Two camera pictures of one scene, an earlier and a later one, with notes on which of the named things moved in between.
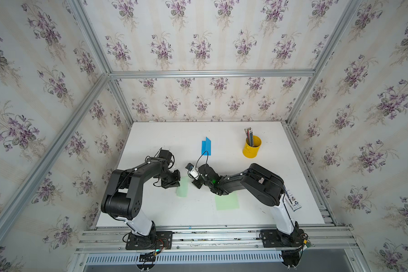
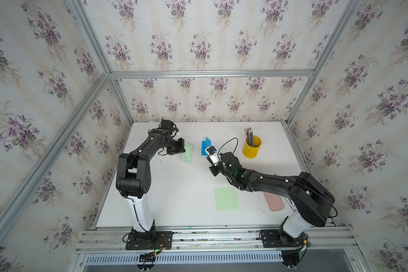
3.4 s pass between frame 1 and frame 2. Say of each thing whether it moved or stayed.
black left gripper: moved
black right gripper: moved
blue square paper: stayed
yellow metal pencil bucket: stayed
